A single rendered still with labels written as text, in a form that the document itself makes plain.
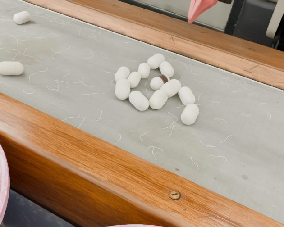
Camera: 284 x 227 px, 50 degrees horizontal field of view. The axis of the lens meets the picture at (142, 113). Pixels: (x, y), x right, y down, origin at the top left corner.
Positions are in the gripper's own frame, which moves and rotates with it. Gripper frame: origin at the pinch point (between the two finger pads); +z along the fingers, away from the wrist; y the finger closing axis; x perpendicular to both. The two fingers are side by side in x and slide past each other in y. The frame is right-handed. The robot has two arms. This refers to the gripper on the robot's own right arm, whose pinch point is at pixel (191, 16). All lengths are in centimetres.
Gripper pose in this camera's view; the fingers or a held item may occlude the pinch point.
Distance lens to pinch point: 56.2
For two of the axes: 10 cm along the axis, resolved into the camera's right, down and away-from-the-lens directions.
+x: 1.8, 2.7, 9.5
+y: 8.8, 3.8, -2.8
